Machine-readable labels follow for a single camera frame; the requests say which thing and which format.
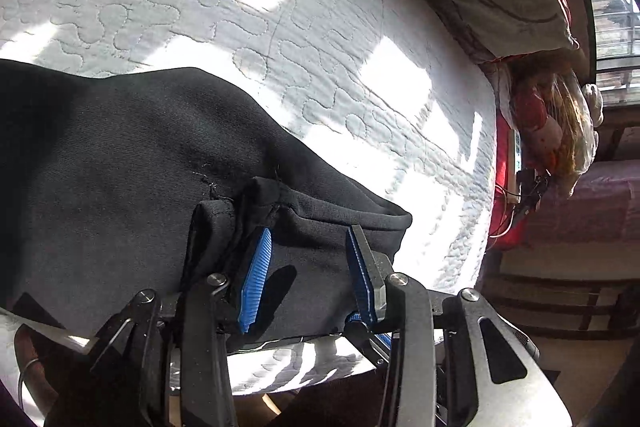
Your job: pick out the white power strip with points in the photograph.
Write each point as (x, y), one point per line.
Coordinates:
(515, 157)

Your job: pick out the black pants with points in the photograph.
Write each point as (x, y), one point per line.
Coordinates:
(125, 167)

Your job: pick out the bag of stuffed toys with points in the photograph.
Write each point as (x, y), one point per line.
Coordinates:
(565, 122)

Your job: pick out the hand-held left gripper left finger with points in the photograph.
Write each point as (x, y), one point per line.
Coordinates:
(255, 282)

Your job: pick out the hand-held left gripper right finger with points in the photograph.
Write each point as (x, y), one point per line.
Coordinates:
(362, 277)

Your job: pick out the red bed sheet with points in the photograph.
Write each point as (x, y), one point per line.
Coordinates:
(502, 217)

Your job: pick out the window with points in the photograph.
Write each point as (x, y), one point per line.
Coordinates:
(610, 22)

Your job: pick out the white quilted mattress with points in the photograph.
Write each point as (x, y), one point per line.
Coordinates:
(300, 32)

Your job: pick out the light purple cloth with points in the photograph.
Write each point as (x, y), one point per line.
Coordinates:
(600, 207)

